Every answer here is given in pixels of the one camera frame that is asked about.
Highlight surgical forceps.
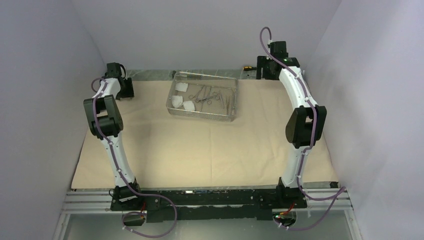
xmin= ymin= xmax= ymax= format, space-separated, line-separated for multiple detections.
xmin=188 ymin=85 xmax=206 ymax=100

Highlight white gauze pad lower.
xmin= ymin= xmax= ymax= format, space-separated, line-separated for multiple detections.
xmin=183 ymin=101 xmax=196 ymax=111

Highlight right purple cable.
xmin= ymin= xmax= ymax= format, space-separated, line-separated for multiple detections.
xmin=259 ymin=26 xmax=347 ymax=232

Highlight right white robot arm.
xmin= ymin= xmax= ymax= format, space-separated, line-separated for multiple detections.
xmin=256 ymin=39 xmax=327 ymax=208

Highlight surgical scissors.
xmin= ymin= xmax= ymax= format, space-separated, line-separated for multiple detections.
xmin=195 ymin=94 xmax=221 ymax=105

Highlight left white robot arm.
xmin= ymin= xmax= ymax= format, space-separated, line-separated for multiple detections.
xmin=83 ymin=62 xmax=144 ymax=211

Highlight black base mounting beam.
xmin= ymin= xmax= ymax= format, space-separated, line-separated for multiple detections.
xmin=110 ymin=184 xmax=308 ymax=223

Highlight white gauze pad upper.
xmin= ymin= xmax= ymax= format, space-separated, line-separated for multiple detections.
xmin=175 ymin=82 xmax=188 ymax=93

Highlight aluminium frame rail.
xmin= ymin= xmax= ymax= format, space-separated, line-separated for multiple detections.
xmin=53 ymin=187 xmax=362 ymax=240

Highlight white gauze pad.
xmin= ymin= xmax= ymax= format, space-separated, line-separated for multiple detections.
xmin=183 ymin=101 xmax=196 ymax=111
xmin=171 ymin=95 xmax=184 ymax=109
xmin=175 ymin=82 xmax=188 ymax=93

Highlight wire mesh instrument tray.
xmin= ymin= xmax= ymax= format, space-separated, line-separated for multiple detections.
xmin=166 ymin=71 xmax=239 ymax=122

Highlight yellow handled screwdriver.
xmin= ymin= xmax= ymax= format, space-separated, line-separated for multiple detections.
xmin=243 ymin=66 xmax=257 ymax=72

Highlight white gauze pad left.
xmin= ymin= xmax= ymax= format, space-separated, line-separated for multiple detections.
xmin=171 ymin=95 xmax=184 ymax=109

